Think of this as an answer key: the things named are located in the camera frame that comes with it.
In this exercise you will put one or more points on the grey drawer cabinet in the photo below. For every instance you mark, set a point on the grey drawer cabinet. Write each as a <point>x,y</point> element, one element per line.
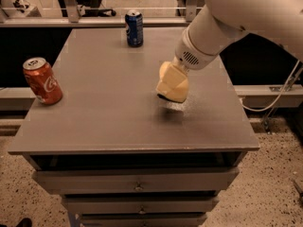
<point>120,156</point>

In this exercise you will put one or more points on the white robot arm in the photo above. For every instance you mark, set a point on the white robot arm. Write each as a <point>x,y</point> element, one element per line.
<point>219,24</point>

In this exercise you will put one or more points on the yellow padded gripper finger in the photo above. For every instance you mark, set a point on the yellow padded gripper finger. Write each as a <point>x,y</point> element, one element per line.
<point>173,81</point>

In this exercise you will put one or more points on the red coca-cola can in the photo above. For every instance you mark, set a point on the red coca-cola can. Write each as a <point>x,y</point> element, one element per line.
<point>42,81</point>

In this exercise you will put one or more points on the blue pepsi can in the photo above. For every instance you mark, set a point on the blue pepsi can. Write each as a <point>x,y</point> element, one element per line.
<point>134,28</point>

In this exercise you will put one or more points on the metal window railing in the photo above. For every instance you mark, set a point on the metal window railing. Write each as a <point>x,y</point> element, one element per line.
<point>110,13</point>

